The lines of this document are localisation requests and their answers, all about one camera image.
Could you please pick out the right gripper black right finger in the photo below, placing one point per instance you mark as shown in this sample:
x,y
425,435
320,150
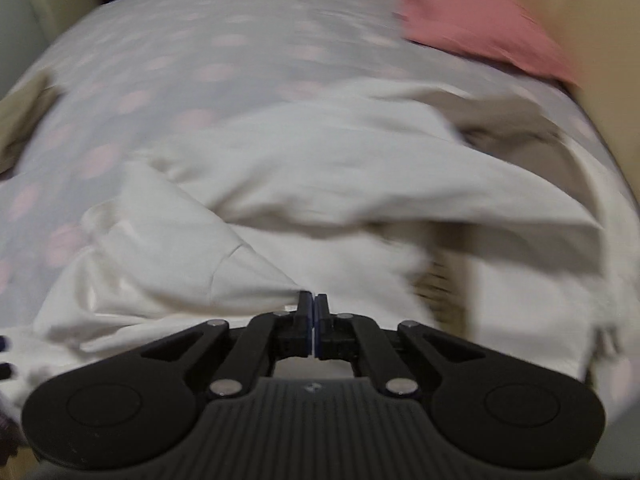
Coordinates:
x,y
410,361

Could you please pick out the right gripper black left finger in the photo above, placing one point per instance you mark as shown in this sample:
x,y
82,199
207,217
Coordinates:
x,y
213,359

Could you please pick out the white t-shirt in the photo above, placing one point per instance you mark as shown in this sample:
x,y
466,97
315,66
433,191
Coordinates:
x,y
384,195

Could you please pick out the grey pink-dotted bed cover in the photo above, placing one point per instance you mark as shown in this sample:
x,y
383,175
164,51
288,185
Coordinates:
x,y
136,70

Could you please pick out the beige folded garment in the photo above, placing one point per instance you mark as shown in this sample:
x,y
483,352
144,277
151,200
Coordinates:
x,y
21,112

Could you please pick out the pink pillow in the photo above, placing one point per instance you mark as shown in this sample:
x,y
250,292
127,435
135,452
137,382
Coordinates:
x,y
501,31

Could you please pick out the beige headboard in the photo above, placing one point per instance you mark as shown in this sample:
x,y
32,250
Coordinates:
x,y
601,38

